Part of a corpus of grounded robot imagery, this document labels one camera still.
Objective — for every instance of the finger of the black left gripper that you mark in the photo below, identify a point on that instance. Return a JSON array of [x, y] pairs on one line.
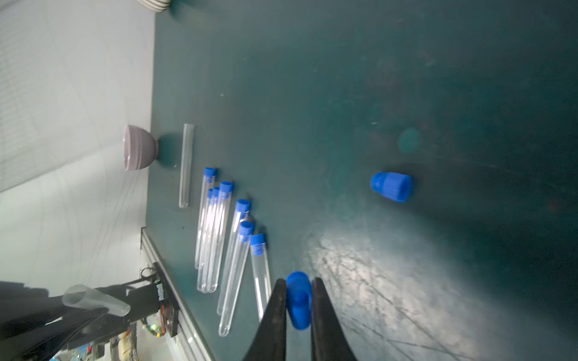
[[34, 340], [25, 305]]

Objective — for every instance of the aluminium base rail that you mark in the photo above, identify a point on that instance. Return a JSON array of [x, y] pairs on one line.
[[185, 341]]

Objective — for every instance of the striped ceramic cup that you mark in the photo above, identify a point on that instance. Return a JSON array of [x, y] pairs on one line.
[[157, 6]]

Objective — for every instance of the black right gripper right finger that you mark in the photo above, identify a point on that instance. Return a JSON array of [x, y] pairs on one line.
[[327, 336]]

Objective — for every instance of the blue stopper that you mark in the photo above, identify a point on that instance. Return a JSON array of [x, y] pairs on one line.
[[298, 304], [391, 185]]

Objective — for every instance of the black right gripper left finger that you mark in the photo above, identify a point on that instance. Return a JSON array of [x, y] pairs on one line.
[[269, 343]]

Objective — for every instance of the purple bowl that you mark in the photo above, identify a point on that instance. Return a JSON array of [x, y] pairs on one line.
[[140, 149]]

